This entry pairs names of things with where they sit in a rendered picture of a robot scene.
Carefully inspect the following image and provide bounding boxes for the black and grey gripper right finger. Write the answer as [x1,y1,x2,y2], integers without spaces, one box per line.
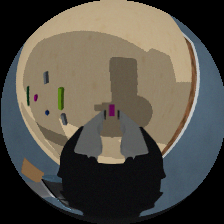
[118,110,166,179]

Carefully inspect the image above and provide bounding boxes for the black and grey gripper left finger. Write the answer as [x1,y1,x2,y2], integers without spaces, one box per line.
[57,110,106,178]

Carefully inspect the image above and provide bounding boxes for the lime green rod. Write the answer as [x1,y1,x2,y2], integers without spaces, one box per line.
[58,87,64,110]

